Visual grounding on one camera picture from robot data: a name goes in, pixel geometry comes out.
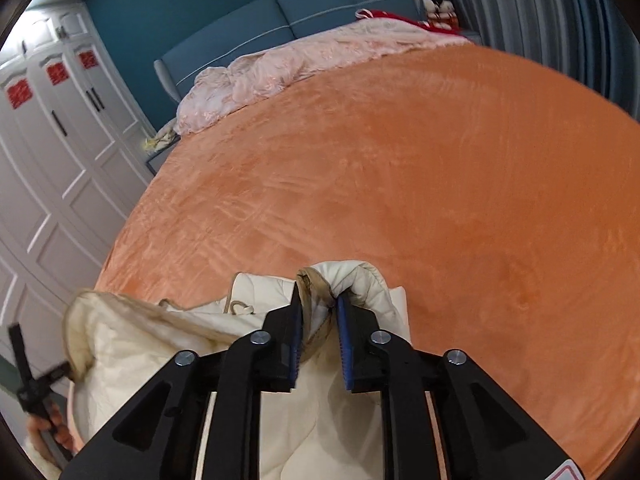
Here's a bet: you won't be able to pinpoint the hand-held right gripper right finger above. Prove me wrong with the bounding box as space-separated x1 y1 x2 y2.
336 292 586 480

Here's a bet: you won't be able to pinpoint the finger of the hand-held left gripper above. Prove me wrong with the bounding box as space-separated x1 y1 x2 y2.
32 362 70 392

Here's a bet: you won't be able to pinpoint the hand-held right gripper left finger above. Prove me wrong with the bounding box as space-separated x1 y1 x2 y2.
59 285 303 480

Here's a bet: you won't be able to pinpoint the cream quilted jacket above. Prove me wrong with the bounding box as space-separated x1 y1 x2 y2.
62 260 413 480

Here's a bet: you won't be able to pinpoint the person's left forearm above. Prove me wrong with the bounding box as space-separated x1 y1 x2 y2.
22 447 63 480

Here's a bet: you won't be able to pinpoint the person's left hand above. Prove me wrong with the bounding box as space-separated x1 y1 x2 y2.
25 404 77 466

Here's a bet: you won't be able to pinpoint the orange plush blanket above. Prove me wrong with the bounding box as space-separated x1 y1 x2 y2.
95 42 640 480

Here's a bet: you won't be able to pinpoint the white wardrobe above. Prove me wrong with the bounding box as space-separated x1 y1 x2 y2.
0 2 157 411

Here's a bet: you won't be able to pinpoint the pale yellow cloths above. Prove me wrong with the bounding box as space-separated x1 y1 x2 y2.
142 122 178 152

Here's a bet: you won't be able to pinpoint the pink floral quilt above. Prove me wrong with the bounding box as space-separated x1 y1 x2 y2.
174 19 471 135

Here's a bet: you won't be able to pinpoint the red cloth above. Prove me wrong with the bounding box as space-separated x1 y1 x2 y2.
355 7 468 37

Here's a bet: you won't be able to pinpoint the blue upholstered headboard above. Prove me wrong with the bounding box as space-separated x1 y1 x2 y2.
154 0 423 133

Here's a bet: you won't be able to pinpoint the plush toy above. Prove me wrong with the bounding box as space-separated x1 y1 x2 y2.
422 0 458 28

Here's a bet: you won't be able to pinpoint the grey curtain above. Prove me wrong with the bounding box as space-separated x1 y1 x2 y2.
440 0 640 121

